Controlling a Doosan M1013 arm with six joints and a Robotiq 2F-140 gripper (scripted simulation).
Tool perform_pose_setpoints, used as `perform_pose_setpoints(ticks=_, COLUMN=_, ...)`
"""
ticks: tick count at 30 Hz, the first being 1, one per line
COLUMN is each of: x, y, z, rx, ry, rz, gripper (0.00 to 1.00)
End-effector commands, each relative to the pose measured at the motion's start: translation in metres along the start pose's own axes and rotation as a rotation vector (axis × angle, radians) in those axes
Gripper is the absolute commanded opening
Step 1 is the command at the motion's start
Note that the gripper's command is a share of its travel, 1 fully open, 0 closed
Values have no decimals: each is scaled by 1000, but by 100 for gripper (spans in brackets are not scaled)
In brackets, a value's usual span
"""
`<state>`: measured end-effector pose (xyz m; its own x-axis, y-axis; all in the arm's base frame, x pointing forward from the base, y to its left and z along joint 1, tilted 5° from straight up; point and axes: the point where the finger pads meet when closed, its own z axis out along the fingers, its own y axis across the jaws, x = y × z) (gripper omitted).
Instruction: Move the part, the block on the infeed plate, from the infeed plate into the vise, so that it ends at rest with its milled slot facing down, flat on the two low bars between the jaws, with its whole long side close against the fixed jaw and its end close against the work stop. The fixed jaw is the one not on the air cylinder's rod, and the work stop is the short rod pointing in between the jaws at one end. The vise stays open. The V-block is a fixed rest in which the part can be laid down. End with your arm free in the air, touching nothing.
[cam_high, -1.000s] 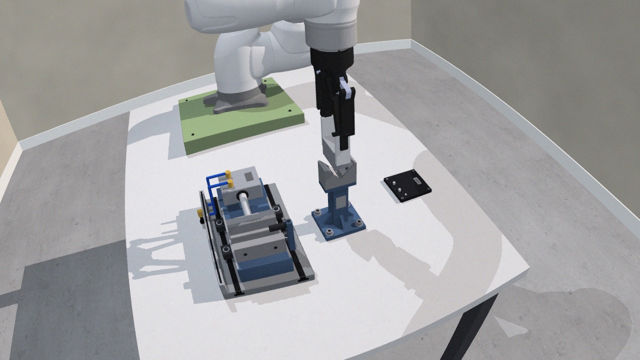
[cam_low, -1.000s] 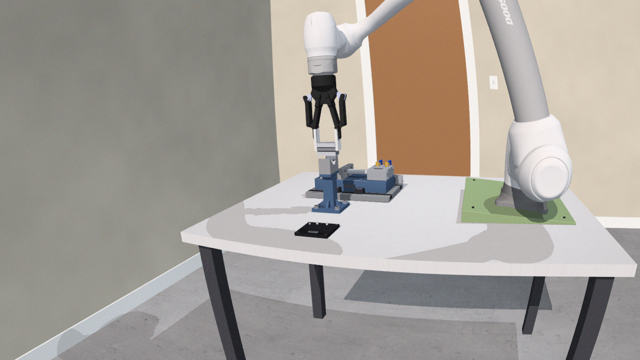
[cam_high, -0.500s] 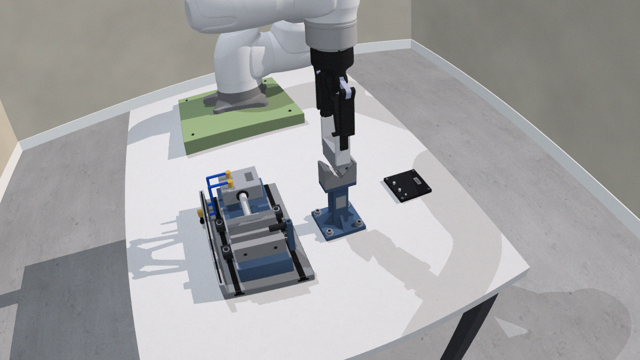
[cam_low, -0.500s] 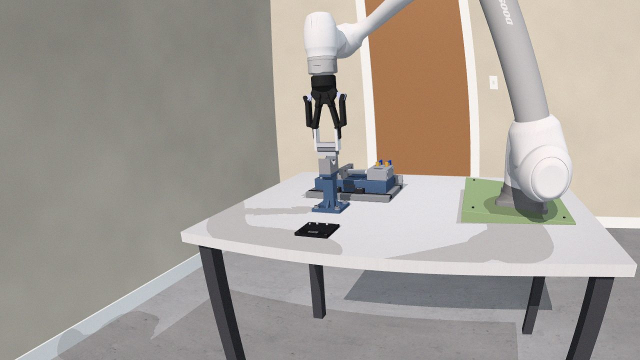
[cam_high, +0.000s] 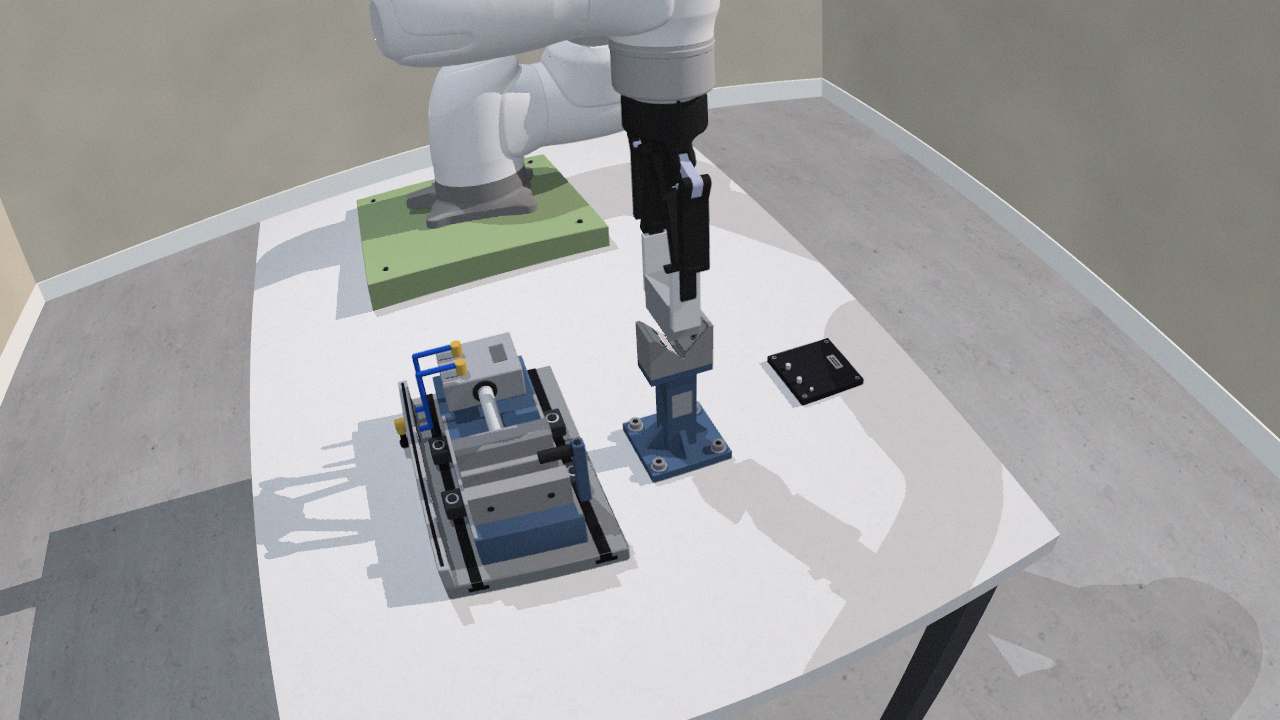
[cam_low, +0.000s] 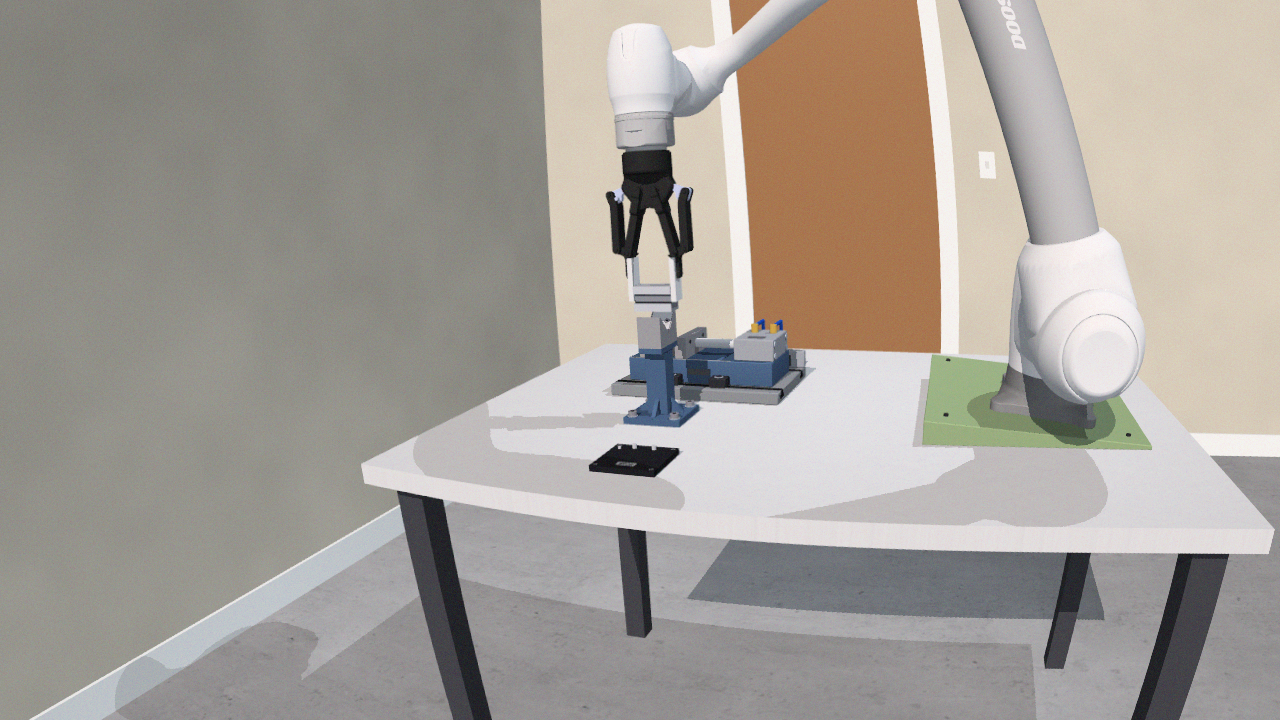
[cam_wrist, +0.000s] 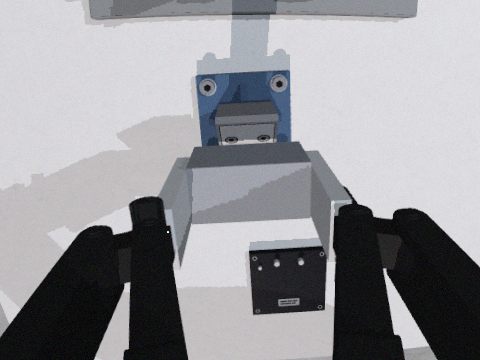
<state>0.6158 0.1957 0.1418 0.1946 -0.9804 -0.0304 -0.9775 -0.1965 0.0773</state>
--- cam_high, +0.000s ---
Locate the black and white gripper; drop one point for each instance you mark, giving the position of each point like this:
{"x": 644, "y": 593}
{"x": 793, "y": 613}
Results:
{"x": 686, "y": 206}

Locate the grey flat bar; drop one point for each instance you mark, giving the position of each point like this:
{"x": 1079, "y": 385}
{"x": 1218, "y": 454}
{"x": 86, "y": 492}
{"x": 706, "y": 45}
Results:
{"x": 504, "y": 470}

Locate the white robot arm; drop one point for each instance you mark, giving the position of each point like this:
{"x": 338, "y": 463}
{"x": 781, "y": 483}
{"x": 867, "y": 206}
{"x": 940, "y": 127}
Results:
{"x": 485, "y": 116}

